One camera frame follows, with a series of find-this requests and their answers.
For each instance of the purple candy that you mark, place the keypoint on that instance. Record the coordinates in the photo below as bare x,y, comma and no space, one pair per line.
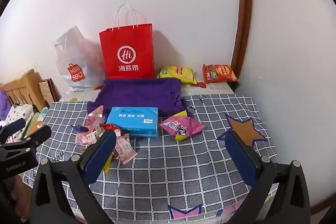
78,128

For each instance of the grey checkered blanket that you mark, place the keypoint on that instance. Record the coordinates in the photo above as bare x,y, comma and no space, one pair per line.
183,166

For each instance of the purple plush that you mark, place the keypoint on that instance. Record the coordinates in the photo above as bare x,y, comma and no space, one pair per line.
4,103

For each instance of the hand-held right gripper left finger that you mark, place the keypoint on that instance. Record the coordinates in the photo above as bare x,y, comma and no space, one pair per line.
101,153

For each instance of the blue tissue pack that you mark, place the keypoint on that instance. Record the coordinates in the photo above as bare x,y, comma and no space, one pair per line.
131,121

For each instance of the yellow chips bag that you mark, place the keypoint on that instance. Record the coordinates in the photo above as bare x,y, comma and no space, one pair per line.
178,73

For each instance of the green white bottle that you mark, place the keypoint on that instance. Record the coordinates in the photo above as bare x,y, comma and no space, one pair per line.
39,116

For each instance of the pile of small snack packets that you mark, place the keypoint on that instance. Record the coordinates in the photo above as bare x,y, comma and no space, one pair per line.
88,138

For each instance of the white plastic bag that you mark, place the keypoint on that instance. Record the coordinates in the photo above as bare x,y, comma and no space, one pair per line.
76,56

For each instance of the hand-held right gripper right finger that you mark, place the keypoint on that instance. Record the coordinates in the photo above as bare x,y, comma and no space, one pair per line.
241,158

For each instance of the wooden door frame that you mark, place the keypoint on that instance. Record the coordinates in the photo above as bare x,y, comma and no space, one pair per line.
244,16

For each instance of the red snack packet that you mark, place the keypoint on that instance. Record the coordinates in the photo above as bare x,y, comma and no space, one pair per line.
113,127

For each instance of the orange chips bag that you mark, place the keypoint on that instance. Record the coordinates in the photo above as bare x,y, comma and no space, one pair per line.
220,73

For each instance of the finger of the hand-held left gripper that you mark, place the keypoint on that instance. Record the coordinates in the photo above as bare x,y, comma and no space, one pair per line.
14,125
34,136

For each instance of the large pink snack packet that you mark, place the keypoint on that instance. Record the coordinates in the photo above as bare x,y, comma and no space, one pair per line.
178,125

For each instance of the red paper bag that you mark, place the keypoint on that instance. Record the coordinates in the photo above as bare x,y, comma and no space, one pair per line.
126,56

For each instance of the yellow snack packet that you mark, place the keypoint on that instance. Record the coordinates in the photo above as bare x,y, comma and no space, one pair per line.
107,166

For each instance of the person's left hand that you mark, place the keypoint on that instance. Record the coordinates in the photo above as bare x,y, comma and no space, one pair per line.
19,191

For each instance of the wooden headboard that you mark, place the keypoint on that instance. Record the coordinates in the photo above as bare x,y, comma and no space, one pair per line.
26,87

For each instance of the white floral cloth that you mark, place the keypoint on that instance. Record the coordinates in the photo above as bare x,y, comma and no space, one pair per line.
18,112

